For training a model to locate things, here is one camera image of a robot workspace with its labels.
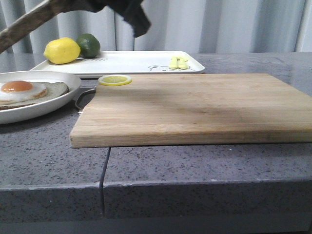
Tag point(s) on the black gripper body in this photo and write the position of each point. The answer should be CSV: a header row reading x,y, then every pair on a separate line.
x,y
131,11

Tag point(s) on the white bread slice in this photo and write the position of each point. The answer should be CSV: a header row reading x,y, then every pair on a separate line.
x,y
40,15

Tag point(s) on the white round plate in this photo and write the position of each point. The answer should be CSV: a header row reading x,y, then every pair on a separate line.
x,y
36,110

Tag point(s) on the white rectangular tray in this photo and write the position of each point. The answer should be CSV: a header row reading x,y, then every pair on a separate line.
x,y
123,62

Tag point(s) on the bottom bread slice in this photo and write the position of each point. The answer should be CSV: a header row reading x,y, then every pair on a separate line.
x,y
54,90

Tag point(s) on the green lime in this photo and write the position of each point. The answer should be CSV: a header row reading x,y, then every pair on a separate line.
x,y
89,46

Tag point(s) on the grey curtain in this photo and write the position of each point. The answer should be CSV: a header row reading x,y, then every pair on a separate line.
x,y
193,26

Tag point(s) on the lemon slice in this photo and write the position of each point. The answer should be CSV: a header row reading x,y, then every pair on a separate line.
x,y
114,80

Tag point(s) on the yellow lemon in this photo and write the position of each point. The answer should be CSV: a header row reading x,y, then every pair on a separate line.
x,y
62,51

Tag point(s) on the wooden cutting board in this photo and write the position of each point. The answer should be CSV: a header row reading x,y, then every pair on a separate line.
x,y
184,109

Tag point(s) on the fried egg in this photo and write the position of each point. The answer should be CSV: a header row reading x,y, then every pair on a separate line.
x,y
20,90

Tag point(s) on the metal cutting board handle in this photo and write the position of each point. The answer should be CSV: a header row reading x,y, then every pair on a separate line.
x,y
80,98

